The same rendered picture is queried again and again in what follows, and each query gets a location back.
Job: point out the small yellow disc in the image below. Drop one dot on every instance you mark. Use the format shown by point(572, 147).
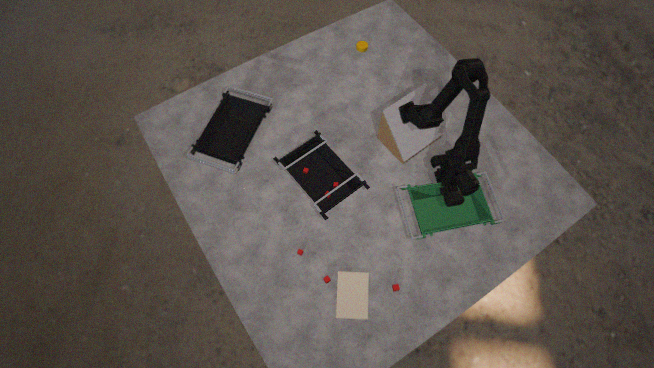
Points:
point(361, 46)

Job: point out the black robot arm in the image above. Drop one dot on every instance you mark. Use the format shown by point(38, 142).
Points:
point(466, 148)

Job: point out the beige flat panel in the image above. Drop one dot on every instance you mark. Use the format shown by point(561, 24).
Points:
point(352, 295)

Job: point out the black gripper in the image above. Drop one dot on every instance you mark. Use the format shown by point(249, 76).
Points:
point(451, 195)

